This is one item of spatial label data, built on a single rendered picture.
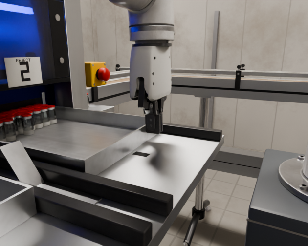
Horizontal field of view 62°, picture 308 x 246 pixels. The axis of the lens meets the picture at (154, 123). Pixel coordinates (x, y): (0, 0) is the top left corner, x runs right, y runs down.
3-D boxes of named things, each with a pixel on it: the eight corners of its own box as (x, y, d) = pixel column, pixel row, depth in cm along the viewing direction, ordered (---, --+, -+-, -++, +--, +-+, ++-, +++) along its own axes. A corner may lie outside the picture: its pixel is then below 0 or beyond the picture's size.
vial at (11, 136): (2, 141, 53) (-2, 119, 52) (11, 137, 55) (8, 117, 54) (9, 142, 52) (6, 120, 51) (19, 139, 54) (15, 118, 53)
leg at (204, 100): (188, 219, 155) (194, 94, 134) (193, 211, 163) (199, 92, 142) (203, 224, 151) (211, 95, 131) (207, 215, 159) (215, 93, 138)
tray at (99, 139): (-52, 146, 51) (-55, 130, 50) (50, 117, 73) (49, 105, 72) (86, 182, 37) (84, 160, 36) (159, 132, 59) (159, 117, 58)
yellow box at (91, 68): (73, 86, 78) (71, 62, 76) (89, 83, 84) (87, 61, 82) (93, 87, 75) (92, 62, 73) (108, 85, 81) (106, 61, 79)
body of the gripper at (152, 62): (146, 41, 54) (148, 93, 57) (120, 38, 45) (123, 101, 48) (180, 39, 51) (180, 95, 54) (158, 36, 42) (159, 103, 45)
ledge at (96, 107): (55, 115, 83) (55, 110, 82) (82, 108, 94) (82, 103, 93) (90, 121, 77) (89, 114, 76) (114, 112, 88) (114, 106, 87)
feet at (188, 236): (177, 253, 139) (178, 231, 135) (202, 205, 182) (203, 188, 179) (191, 258, 136) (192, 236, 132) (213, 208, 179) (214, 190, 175)
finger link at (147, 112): (145, 99, 52) (147, 131, 53) (138, 102, 49) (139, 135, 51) (160, 100, 50) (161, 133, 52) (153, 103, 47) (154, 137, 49)
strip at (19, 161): (5, 186, 36) (-2, 147, 34) (24, 177, 38) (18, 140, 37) (86, 212, 30) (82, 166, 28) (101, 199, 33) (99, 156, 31)
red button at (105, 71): (93, 81, 76) (92, 68, 75) (101, 80, 80) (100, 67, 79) (103, 82, 75) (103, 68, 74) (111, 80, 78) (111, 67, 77)
